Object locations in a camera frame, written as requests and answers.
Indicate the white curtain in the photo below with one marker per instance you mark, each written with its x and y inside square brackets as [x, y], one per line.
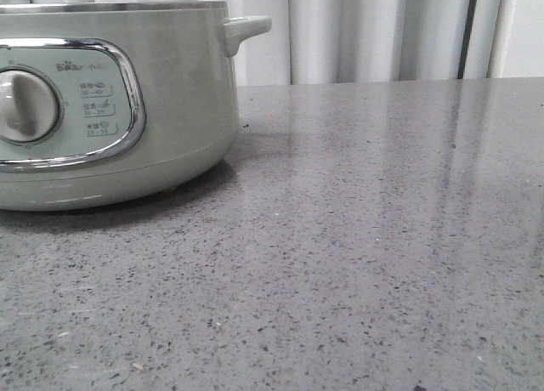
[327, 41]

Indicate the green electric cooking pot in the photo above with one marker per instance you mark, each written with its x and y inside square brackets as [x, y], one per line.
[107, 102]

